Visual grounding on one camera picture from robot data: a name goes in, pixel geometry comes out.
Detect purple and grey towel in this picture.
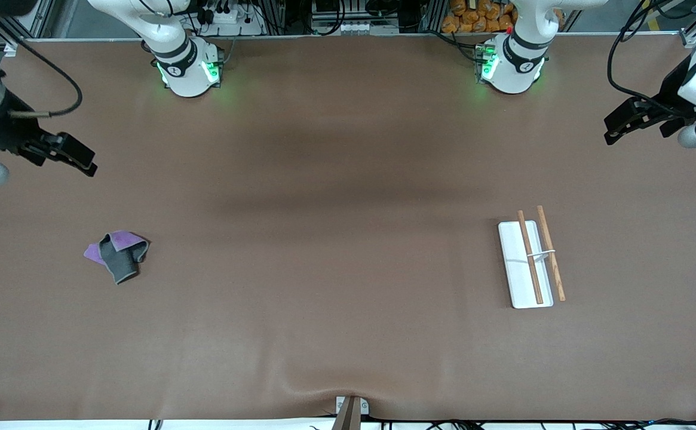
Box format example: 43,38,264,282
84,231,150,285

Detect white rack with wooden rods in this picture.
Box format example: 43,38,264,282
498,205,566,309

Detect orange packets pile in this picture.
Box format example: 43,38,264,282
441,0,565,35

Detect white power strip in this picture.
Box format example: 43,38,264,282
201,3,268,36

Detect brown table mat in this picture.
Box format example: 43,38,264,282
0,35,696,422

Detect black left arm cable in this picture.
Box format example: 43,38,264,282
606,0,692,112

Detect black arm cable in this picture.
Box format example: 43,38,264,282
606,0,692,112
0,17,84,119

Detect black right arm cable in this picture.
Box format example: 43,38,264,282
0,17,84,119

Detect metal table edge bracket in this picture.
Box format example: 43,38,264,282
335,396,370,417

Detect brown post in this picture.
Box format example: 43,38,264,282
331,397,363,430

